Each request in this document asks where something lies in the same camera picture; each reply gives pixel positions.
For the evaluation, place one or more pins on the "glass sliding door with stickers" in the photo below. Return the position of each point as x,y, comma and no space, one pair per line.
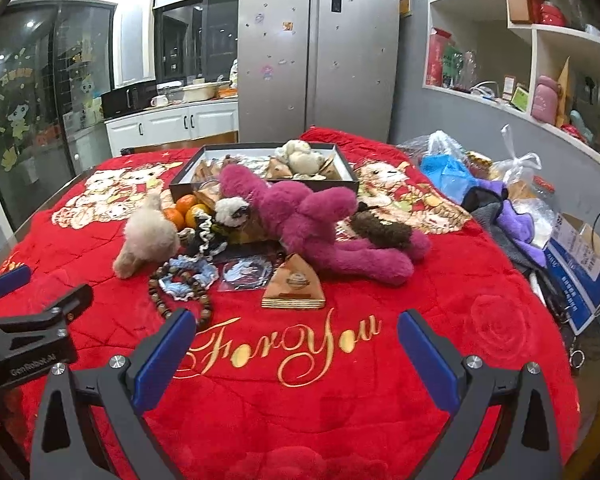
30,110

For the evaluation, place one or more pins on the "white cup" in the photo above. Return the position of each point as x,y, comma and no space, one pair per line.
160,101

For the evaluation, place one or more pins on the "white kitchen cabinet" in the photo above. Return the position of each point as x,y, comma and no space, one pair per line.
165,122

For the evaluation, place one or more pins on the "round badge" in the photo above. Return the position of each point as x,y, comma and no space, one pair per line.
245,271

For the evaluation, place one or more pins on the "blue white crochet scrunchie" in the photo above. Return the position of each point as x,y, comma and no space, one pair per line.
207,272

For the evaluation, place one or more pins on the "orange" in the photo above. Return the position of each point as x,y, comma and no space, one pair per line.
186,203
196,216
174,218

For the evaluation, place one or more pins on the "brown cardboard box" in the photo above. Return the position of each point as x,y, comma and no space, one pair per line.
517,5

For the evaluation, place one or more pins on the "white printed bag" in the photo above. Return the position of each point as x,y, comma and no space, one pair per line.
233,74

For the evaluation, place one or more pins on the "gold triangular snack packet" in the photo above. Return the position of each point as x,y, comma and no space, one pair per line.
207,196

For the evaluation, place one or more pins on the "beige fluffy plush toy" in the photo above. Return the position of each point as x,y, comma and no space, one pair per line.
147,240

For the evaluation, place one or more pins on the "clear plastic bag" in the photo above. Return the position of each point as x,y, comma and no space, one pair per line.
440,142

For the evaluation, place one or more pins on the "grey black cloth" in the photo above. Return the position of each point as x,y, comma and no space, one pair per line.
482,207

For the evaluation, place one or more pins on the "red printed blanket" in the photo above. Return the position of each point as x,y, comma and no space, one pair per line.
330,410

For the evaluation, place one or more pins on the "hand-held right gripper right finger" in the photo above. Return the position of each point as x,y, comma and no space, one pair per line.
427,360

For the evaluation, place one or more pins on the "pink pouch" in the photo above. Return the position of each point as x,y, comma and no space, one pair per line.
545,102

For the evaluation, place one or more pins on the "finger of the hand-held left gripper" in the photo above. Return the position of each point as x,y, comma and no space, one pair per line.
10,280
65,305

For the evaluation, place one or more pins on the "white basin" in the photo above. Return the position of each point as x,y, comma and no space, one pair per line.
198,92

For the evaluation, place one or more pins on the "knotted white plastic bag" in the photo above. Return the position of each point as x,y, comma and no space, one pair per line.
520,170

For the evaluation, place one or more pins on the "silver double-door refrigerator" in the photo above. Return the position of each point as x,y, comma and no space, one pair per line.
280,60

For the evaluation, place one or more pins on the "blue plastic bag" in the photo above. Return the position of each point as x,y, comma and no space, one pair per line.
445,175

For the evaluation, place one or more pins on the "small white black plush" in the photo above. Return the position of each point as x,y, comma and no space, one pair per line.
230,208

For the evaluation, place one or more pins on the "yellow wall box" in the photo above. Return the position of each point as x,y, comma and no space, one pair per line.
405,5

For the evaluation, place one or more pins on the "green packet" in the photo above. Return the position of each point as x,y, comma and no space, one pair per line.
452,67

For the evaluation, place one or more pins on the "dark brown plush toy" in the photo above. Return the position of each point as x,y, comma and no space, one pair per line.
380,230

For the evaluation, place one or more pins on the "dark kitchen window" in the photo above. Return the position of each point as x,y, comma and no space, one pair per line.
200,35

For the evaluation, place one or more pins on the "golden cloth pouch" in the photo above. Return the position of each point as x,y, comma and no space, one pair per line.
292,285

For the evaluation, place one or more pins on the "black cardboard box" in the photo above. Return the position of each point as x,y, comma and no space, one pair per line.
337,185

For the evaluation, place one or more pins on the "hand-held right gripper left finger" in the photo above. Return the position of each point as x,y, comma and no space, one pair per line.
162,360

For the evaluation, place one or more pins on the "orange tray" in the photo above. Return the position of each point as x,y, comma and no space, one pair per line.
227,92

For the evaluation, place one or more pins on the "black microwave oven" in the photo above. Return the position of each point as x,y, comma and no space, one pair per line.
120,100

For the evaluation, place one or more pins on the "pile of gold packets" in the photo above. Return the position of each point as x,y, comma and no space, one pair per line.
210,169

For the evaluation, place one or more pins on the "magenta plush bear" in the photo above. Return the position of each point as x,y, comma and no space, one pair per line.
300,210

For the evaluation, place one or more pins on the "tall red gift box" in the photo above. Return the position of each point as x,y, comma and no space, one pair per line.
436,60

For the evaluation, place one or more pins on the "cream plush toy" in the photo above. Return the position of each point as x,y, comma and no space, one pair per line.
300,157

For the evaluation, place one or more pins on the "black white crochet scrunchie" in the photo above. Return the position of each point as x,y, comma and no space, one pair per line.
205,242

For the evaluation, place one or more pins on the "blue white cardboard box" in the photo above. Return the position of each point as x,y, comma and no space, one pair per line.
575,270

